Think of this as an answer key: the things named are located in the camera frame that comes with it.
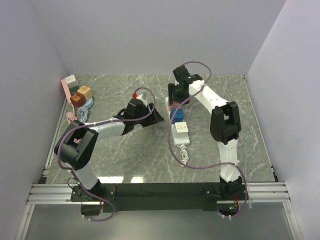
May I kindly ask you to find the dark green cube adapter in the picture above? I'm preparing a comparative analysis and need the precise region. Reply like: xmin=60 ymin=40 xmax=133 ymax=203
xmin=69 ymin=85 xmax=80 ymax=95

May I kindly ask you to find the blue cube plug adapter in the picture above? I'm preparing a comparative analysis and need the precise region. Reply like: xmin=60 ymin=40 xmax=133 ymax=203
xmin=169 ymin=108 xmax=185 ymax=124

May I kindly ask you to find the light blue bundled cord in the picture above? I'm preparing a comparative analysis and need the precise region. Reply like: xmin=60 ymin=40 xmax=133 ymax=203
xmin=76 ymin=106 xmax=91 ymax=123

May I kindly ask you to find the white bundled power cord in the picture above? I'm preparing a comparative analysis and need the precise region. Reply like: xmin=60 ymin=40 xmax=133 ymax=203
xmin=177 ymin=144 xmax=190 ymax=168

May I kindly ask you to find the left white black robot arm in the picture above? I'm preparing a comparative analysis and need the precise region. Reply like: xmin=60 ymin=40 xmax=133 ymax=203
xmin=54 ymin=100 xmax=164 ymax=201

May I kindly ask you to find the brown wooden cube adapter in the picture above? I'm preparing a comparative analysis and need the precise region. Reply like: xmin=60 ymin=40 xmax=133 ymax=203
xmin=69 ymin=92 xmax=87 ymax=108

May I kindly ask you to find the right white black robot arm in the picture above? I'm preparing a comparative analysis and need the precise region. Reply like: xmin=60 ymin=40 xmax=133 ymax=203
xmin=168 ymin=80 xmax=242 ymax=200

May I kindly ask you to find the pink power strip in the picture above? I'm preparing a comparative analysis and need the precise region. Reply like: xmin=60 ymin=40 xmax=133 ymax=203
xmin=60 ymin=78 xmax=72 ymax=105

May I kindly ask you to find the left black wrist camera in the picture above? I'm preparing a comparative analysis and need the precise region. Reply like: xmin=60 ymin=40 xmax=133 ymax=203
xmin=126 ymin=98 xmax=145 ymax=116

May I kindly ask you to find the light blue round adapter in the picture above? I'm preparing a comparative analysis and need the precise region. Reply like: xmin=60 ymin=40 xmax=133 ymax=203
xmin=83 ymin=97 xmax=94 ymax=110

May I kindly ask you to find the white cube plug adapter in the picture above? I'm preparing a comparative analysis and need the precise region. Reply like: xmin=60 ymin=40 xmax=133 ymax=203
xmin=174 ymin=121 xmax=189 ymax=140

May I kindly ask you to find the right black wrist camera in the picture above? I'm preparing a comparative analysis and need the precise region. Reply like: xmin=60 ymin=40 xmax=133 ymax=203
xmin=172 ymin=65 xmax=203 ymax=84

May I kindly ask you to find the white cube adapter on pink strip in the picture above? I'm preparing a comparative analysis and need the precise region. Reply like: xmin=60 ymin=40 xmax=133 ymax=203
xmin=65 ymin=74 xmax=79 ymax=88

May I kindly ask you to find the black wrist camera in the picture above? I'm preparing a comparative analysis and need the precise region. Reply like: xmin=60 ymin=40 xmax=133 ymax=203
xmin=172 ymin=65 xmax=203 ymax=84
xmin=126 ymin=98 xmax=145 ymax=116

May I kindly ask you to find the tan wooden cube adapter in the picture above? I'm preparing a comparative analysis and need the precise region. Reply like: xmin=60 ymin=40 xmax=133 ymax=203
xmin=77 ymin=85 xmax=93 ymax=101

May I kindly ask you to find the white power strip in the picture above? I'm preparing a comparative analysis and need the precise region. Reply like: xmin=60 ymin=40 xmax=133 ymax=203
xmin=170 ymin=108 xmax=190 ymax=147

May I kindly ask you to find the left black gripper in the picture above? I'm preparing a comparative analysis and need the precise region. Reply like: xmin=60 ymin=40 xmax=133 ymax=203
xmin=134 ymin=103 xmax=164 ymax=128

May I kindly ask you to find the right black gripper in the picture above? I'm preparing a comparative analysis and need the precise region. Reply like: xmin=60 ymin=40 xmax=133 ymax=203
xmin=167 ymin=83 xmax=190 ymax=107

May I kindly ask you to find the pink cube plug adapter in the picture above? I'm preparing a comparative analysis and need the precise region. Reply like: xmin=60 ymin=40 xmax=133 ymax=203
xmin=168 ymin=101 xmax=181 ymax=112

